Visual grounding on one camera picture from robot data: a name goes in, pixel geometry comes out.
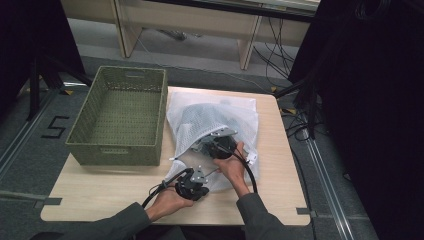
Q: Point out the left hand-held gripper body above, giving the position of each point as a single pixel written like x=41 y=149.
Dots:
x=191 y=186

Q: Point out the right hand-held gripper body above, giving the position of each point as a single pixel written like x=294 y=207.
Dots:
x=221 y=148

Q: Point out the white mesh laundry bag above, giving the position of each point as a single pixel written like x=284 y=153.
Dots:
x=196 y=116

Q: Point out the green woven basket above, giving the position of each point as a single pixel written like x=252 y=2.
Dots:
x=123 y=116

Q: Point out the person's right hand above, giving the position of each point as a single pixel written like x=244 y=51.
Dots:
x=233 y=170

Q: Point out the person's left hand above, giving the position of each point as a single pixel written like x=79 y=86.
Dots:
x=165 y=203

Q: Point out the black metal stand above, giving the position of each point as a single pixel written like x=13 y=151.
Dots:
x=34 y=90
x=311 y=110

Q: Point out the light wooden desk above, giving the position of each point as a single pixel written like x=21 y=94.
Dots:
x=186 y=20

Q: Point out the black curtain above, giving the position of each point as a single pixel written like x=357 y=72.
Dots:
x=30 y=36
x=373 y=100

